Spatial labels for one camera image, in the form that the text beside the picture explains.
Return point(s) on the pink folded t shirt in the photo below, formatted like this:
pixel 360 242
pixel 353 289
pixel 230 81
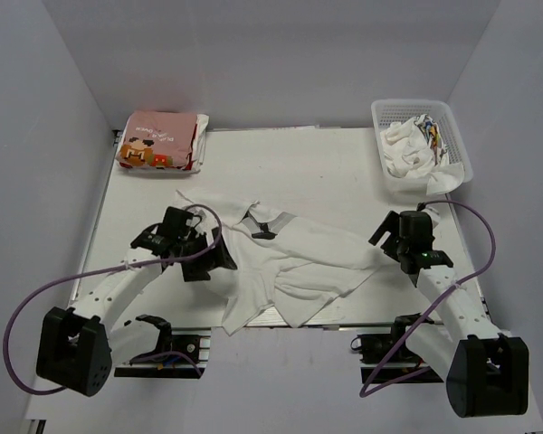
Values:
pixel 158 140

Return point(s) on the crumpled white shirt in basket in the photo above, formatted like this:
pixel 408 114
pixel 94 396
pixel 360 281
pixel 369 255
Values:
pixel 415 151

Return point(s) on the white plastic basket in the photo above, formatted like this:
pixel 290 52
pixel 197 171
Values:
pixel 387 111

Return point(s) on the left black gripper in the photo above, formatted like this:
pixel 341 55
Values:
pixel 220 259

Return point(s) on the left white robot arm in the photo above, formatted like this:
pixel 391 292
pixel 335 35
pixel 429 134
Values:
pixel 81 344

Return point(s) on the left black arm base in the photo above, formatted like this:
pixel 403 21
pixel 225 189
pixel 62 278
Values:
pixel 185 357

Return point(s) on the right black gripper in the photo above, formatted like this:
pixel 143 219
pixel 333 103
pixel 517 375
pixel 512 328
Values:
pixel 391 223

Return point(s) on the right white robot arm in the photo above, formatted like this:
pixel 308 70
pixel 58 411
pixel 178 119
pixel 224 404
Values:
pixel 484 371

